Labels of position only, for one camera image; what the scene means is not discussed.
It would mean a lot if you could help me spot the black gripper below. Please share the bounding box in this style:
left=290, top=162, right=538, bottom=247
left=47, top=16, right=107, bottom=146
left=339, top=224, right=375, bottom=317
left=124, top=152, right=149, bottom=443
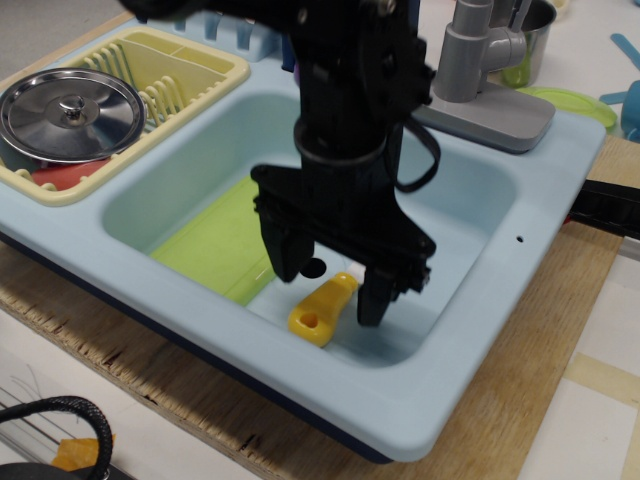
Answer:
left=251, top=125, right=437, bottom=327

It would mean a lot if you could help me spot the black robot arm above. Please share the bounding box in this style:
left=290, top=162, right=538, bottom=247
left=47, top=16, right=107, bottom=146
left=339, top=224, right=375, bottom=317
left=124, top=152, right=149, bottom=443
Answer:
left=126, top=1, right=441, bottom=327

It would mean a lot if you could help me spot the green plastic cutting board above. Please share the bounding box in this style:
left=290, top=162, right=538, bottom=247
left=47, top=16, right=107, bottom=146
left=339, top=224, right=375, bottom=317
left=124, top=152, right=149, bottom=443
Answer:
left=151, top=177, right=275, bottom=306

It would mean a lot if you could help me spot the light blue toy sink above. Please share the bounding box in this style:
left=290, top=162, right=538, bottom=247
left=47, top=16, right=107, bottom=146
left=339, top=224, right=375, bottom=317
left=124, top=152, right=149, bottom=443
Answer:
left=1, top=15, right=606, bottom=463

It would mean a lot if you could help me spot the dark blue box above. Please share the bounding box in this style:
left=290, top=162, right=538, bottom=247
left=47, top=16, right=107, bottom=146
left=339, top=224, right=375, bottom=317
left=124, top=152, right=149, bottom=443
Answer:
left=281, top=35, right=296, bottom=73

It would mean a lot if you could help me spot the yellow dish drying rack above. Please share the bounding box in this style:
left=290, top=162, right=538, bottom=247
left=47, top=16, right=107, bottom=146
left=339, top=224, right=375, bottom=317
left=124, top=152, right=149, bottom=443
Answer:
left=1, top=27, right=250, bottom=207

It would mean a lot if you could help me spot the grey toy faucet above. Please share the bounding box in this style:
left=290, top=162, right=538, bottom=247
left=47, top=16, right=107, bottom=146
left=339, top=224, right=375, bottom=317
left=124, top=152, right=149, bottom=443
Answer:
left=410, top=0, right=557, bottom=154

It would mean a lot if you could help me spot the black clamp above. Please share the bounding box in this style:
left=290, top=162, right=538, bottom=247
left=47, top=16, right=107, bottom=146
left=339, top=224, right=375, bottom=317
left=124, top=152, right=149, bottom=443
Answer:
left=566, top=180, right=639, bottom=240

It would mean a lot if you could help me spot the green plastic plate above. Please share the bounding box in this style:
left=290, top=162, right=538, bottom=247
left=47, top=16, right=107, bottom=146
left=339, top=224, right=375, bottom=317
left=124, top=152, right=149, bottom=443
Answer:
left=517, top=87, right=618, bottom=133

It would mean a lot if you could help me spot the red plastic plate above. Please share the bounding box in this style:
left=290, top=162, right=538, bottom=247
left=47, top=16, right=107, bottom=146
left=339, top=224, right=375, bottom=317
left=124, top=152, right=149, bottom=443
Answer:
left=31, top=159, right=110, bottom=191

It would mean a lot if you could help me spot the steel pot lid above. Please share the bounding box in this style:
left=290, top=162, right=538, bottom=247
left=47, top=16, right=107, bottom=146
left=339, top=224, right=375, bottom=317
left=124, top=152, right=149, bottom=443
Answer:
left=1, top=68, right=147, bottom=164

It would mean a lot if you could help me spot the orange tape piece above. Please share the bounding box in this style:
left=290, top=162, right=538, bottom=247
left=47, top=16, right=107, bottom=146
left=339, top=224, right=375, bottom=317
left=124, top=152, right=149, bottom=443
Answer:
left=50, top=434, right=117, bottom=472

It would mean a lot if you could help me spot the steel pot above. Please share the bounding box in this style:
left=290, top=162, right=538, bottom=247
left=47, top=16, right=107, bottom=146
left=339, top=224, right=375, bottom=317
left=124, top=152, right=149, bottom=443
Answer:
left=489, top=0, right=556, bottom=88

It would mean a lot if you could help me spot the blue plastic cup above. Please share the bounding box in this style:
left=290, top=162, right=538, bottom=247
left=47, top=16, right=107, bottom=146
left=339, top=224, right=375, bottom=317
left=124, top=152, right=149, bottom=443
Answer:
left=620, top=80, right=640, bottom=143

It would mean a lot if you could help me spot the blue plastic utensil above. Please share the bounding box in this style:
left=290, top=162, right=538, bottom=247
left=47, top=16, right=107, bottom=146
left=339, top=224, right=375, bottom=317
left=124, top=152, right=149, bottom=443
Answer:
left=610, top=33, right=640, bottom=70

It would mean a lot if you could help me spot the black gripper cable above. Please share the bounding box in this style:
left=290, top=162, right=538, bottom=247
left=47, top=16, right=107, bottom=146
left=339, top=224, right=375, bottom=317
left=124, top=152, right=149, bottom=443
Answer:
left=394, top=117, right=442, bottom=195

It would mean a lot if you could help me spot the black braided cable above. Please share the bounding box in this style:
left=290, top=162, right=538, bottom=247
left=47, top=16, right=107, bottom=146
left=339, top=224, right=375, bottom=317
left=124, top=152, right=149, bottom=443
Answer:
left=0, top=395, right=114, bottom=480

